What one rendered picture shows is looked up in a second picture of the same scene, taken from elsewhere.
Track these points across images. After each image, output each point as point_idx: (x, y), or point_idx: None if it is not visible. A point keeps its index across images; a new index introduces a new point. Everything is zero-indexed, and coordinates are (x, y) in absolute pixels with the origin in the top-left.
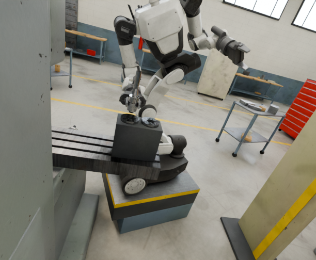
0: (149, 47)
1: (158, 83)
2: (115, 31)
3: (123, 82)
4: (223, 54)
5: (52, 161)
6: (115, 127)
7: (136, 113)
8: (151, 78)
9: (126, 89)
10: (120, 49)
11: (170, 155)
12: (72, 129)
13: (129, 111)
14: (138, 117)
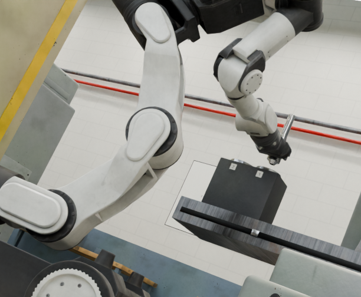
0: (243, 22)
1: (184, 73)
2: (317, 28)
3: (271, 116)
4: (177, 25)
5: (347, 226)
6: (285, 191)
7: (169, 155)
8: (178, 56)
9: (280, 134)
10: (288, 42)
11: None
12: (320, 240)
13: (276, 164)
14: (256, 166)
